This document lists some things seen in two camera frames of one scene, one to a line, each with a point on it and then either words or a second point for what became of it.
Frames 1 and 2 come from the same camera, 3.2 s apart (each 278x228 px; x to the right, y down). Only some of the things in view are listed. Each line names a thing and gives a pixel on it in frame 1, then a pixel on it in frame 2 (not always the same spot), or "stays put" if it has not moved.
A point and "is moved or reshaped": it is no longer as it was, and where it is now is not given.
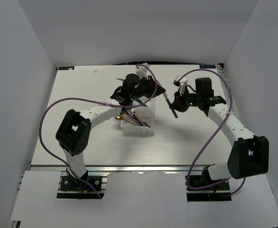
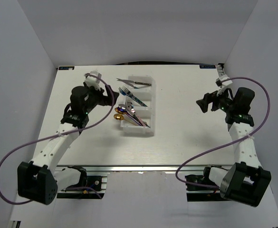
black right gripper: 177,104 → 203,103
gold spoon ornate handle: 120,117 stays put
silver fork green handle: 140,102 stays put
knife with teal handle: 170,105 is moved or reshaped
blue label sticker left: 65,68 stays put
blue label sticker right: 207,66 stays put
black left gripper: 150,83 → 92,89
